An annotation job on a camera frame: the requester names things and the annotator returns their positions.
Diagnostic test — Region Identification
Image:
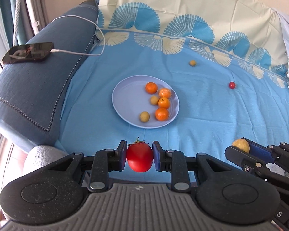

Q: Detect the dark teal curtain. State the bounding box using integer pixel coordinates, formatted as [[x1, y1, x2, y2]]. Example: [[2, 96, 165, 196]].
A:
[[0, 0, 16, 47]]

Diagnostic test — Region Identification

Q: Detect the white charging cable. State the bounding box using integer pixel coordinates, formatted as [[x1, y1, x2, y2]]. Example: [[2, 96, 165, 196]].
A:
[[49, 15, 107, 56]]

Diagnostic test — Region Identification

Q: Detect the large orange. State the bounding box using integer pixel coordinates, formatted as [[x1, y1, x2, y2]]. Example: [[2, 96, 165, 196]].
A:
[[158, 88, 172, 99]]

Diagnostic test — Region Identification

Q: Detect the black smartphone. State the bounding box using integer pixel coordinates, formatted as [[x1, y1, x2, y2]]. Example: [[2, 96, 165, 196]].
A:
[[2, 42, 54, 64]]

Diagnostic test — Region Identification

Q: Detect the blue sofa armrest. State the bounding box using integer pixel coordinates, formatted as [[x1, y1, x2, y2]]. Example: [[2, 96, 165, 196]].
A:
[[0, 0, 98, 152]]

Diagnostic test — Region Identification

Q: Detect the yellow-green fruit small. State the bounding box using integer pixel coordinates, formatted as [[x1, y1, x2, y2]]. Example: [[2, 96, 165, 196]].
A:
[[232, 138, 250, 153]]

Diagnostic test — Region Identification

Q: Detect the light blue round plate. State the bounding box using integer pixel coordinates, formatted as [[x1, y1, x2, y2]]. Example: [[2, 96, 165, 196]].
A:
[[112, 75, 180, 129]]

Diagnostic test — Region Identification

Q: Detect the white garment steamer stand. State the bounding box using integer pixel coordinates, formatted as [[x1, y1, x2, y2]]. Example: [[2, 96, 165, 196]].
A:
[[13, 0, 22, 46]]

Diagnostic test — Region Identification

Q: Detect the orange tangerine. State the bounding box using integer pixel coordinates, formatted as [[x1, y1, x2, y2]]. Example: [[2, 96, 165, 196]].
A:
[[155, 107, 169, 121], [145, 82, 158, 94], [158, 97, 171, 109]]

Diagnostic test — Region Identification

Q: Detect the blue patterned cloth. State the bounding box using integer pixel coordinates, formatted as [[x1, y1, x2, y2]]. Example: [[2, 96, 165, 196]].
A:
[[55, 0, 289, 160]]

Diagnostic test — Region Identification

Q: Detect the red cherry tomato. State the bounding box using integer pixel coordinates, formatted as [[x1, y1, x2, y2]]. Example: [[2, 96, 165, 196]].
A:
[[229, 82, 236, 89], [126, 137, 153, 173]]

